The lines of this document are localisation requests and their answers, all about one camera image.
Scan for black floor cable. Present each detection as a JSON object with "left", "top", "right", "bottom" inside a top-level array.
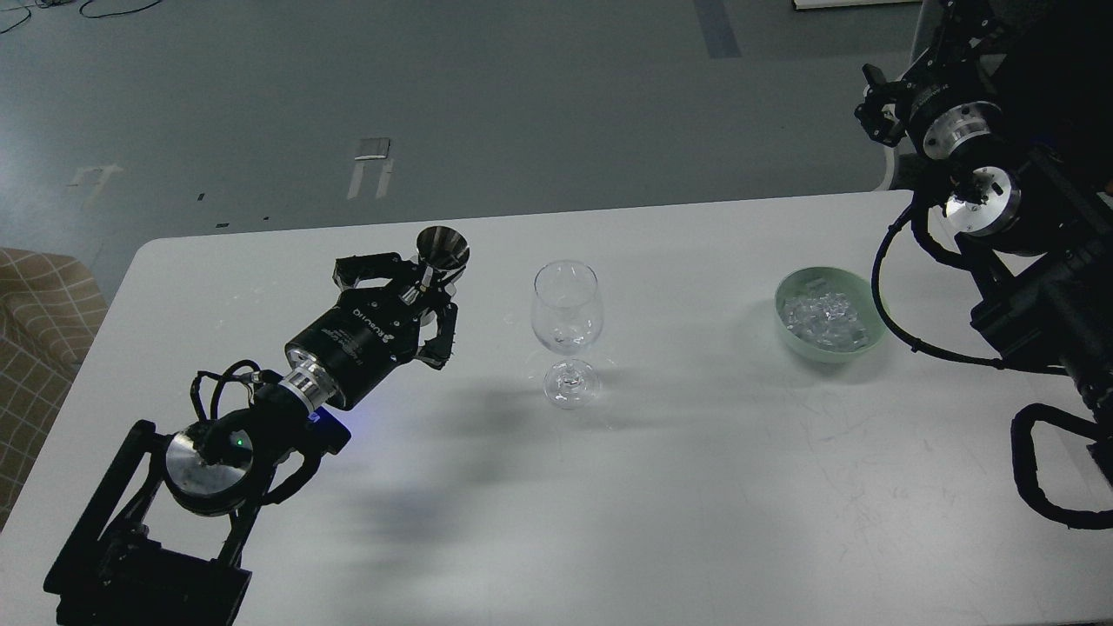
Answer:
[{"left": 0, "top": 0, "right": 162, "bottom": 36}]

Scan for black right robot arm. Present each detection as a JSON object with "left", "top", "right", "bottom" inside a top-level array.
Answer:
[{"left": 854, "top": 52, "right": 1110, "bottom": 530}]

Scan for grey tape strips on floor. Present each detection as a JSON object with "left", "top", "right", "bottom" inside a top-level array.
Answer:
[{"left": 345, "top": 137, "right": 395, "bottom": 200}]

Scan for white office chair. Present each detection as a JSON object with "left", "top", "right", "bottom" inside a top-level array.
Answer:
[{"left": 875, "top": 145, "right": 923, "bottom": 190}]

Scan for green bowl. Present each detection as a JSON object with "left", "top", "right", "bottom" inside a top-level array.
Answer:
[{"left": 772, "top": 266, "right": 890, "bottom": 365}]

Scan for clear ice cubes pile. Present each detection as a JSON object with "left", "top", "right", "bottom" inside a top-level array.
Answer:
[{"left": 779, "top": 292, "right": 874, "bottom": 353}]

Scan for steel double jigger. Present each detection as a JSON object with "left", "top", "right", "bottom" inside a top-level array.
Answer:
[{"left": 417, "top": 225, "right": 470, "bottom": 290}]

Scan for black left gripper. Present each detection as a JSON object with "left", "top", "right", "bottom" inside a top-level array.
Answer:
[{"left": 285, "top": 253, "right": 459, "bottom": 410}]

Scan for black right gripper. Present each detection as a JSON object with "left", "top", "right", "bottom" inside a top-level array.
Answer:
[{"left": 854, "top": 52, "right": 1004, "bottom": 160}]

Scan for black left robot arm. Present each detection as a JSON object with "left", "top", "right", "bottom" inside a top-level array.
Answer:
[{"left": 43, "top": 251, "right": 470, "bottom": 625}]

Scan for clear wine glass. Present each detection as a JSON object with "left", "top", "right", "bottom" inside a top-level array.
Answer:
[{"left": 531, "top": 260, "right": 604, "bottom": 410}]

